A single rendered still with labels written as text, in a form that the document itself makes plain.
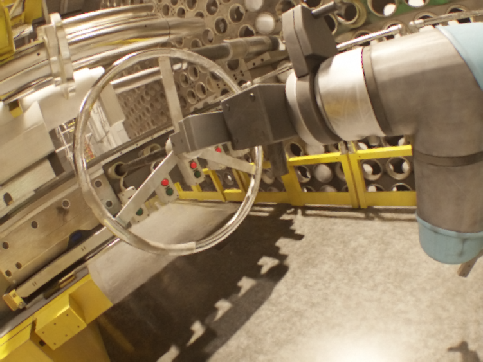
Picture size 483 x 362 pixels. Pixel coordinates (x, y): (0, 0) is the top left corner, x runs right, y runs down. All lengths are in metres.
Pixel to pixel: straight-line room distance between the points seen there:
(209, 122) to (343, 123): 0.11
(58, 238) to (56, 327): 0.44
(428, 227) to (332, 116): 0.12
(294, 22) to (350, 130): 0.10
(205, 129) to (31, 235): 1.06
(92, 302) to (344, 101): 0.97
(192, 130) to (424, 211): 0.20
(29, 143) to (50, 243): 0.44
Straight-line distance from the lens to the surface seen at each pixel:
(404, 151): 1.39
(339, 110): 0.18
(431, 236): 0.22
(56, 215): 1.15
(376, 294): 1.12
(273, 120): 0.19
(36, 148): 1.13
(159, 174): 0.40
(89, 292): 0.98
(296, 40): 0.21
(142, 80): 1.49
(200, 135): 0.20
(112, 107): 1.30
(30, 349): 0.97
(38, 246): 1.19
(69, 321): 0.89
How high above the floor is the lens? 0.89
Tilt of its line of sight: 17 degrees down
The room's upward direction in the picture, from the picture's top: 24 degrees counter-clockwise
